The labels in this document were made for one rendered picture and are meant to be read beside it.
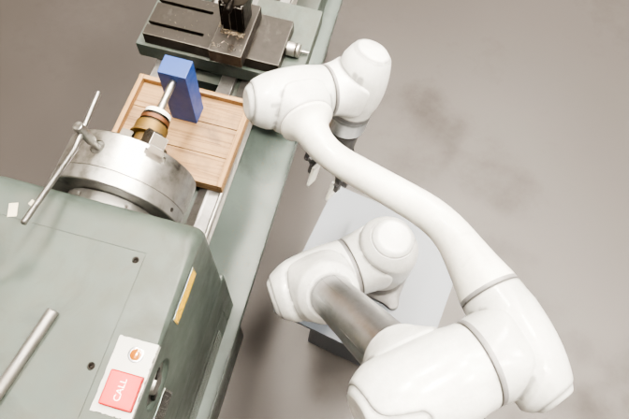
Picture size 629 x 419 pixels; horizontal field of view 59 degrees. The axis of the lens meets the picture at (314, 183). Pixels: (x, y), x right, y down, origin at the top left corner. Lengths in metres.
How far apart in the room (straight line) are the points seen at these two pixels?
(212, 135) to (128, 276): 0.66
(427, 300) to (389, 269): 0.33
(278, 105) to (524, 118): 2.14
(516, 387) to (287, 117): 0.56
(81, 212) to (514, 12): 2.72
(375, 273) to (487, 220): 1.36
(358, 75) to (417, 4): 2.26
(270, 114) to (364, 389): 0.48
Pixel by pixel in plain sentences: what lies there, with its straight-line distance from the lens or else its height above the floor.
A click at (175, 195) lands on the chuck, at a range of 1.32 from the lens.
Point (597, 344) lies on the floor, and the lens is 2.69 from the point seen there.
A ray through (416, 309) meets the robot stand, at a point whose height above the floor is 0.75.
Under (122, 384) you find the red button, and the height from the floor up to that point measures 1.27.
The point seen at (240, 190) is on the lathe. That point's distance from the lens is 1.97.
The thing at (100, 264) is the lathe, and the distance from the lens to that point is 1.18.
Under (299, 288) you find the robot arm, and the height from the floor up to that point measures 1.07.
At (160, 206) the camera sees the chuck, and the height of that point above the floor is 1.17.
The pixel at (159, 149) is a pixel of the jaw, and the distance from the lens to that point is 1.33.
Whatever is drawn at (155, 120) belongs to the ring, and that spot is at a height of 1.11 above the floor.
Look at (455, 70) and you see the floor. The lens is 3.05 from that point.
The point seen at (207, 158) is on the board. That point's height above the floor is 0.88.
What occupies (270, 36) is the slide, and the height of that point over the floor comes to 0.97.
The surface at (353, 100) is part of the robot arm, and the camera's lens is 1.07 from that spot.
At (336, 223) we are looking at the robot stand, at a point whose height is 0.75.
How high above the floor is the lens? 2.32
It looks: 64 degrees down
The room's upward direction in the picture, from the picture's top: 7 degrees clockwise
